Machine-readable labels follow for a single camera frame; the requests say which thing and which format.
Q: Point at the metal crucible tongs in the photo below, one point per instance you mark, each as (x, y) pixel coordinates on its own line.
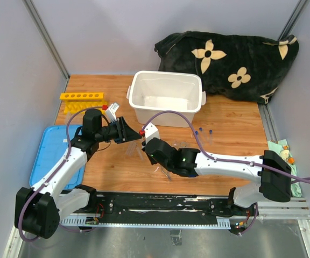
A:
(164, 171)

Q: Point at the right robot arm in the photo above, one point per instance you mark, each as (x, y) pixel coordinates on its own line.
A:
(268, 174)

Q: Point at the black floral blanket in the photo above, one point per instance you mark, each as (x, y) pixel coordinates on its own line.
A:
(240, 67)

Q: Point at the clear test tube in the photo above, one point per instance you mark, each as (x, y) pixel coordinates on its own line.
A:
(140, 153)
(130, 148)
(135, 152)

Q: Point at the blue capped test tube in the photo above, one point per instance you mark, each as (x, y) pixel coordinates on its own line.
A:
(198, 136)
(210, 137)
(202, 136)

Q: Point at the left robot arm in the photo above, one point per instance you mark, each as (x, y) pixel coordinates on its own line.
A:
(39, 209)

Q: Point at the green printed cloth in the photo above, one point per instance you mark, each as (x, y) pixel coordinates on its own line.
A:
(282, 148)

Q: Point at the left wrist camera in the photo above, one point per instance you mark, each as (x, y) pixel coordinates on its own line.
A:
(110, 111)

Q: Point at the blue plastic tray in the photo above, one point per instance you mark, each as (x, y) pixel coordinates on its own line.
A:
(52, 147)

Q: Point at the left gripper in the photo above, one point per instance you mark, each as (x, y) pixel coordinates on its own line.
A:
(125, 133)

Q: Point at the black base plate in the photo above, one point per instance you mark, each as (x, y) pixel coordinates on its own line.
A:
(159, 211)

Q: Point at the yellow test tube rack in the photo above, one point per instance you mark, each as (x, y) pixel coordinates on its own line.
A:
(76, 101)

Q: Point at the white plastic bin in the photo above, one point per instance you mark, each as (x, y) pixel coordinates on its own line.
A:
(154, 91)

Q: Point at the small glass beaker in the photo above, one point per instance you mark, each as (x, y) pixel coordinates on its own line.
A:
(181, 144)

